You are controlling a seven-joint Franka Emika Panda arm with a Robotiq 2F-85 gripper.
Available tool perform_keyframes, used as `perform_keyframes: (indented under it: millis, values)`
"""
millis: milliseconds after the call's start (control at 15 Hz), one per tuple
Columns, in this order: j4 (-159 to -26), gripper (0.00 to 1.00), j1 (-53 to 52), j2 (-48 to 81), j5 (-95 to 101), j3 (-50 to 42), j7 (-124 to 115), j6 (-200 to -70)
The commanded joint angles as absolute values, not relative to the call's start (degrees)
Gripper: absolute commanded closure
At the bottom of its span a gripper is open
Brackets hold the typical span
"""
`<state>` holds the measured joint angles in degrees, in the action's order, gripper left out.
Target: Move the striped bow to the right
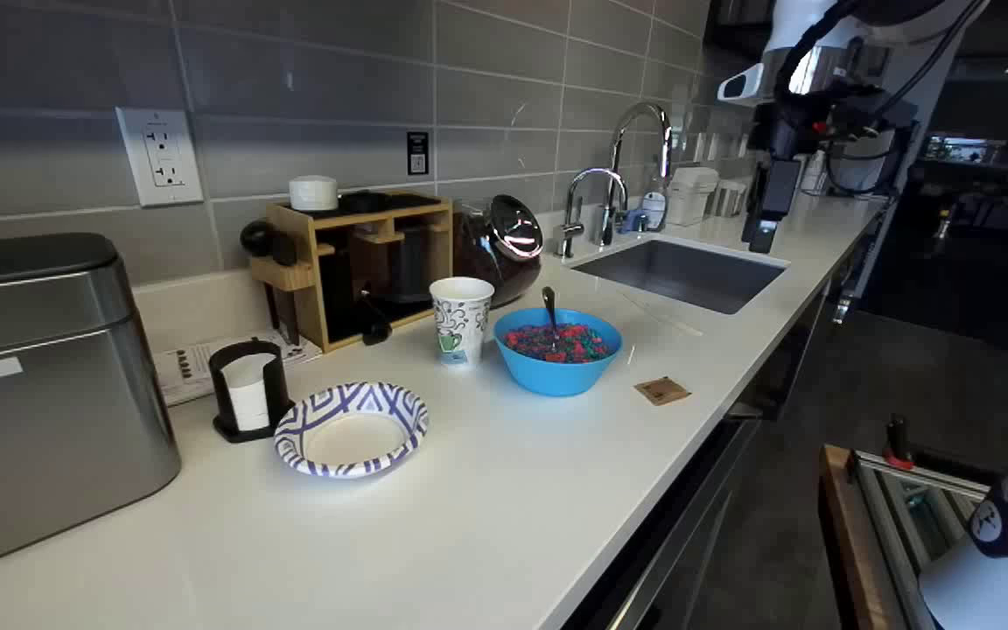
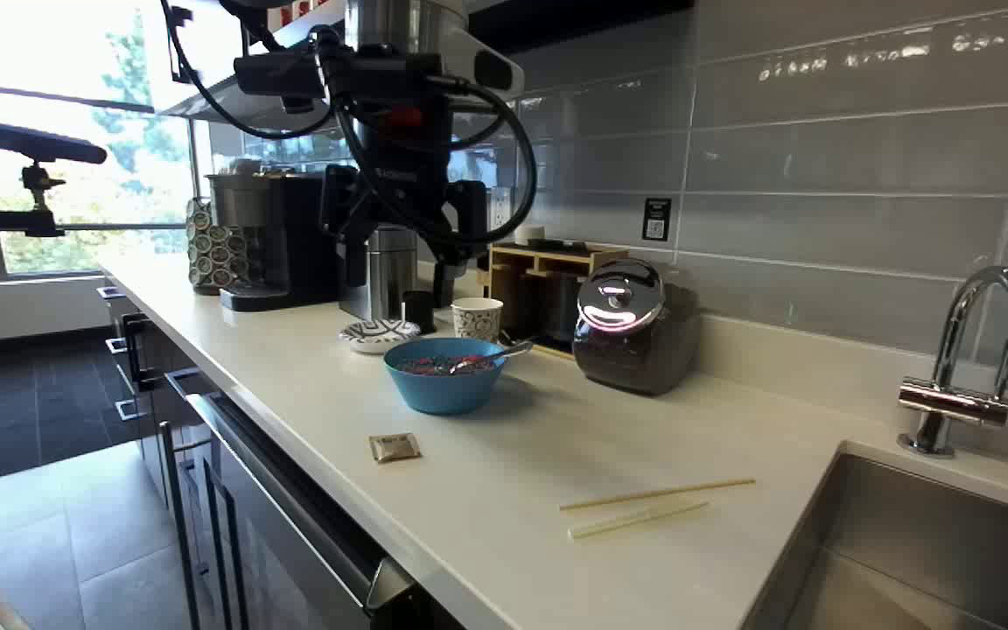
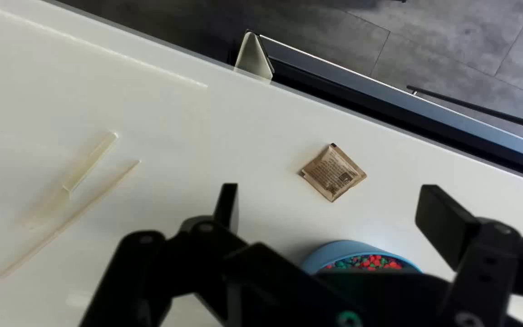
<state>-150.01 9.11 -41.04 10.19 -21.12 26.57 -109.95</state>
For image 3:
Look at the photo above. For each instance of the colourful candies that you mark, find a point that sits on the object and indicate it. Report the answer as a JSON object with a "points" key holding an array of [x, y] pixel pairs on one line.
{"points": [[368, 264]]}

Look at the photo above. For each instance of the clear triangular corner guard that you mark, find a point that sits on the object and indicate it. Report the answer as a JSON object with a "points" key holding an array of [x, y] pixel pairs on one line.
{"points": [[253, 59]]}

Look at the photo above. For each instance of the thick pale stir stick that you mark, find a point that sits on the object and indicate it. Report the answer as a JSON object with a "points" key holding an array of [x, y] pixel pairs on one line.
{"points": [[86, 164]]}

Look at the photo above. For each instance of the thin pale stir stick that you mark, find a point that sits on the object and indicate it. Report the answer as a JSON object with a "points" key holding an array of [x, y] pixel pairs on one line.
{"points": [[73, 213]]}

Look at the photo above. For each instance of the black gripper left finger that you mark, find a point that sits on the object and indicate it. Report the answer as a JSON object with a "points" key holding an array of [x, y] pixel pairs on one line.
{"points": [[153, 279]]}

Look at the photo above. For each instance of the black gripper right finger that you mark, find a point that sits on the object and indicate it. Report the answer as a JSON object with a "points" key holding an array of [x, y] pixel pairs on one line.
{"points": [[486, 260]]}

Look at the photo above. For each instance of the small brown square tile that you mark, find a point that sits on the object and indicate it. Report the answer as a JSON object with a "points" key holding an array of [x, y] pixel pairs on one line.
{"points": [[333, 171]]}

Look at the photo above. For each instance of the blue plastic bowl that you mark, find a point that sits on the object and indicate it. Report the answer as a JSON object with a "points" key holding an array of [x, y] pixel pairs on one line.
{"points": [[335, 250]]}

